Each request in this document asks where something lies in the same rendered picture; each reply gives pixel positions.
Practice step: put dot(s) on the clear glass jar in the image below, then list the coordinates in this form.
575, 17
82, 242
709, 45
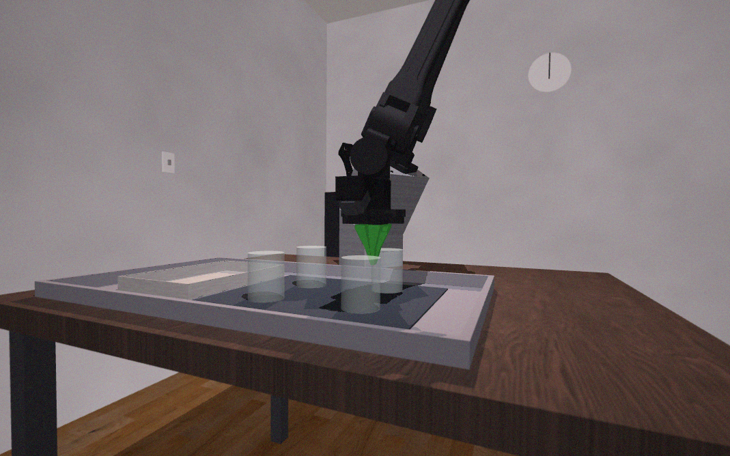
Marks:
266, 276
391, 270
310, 266
360, 283

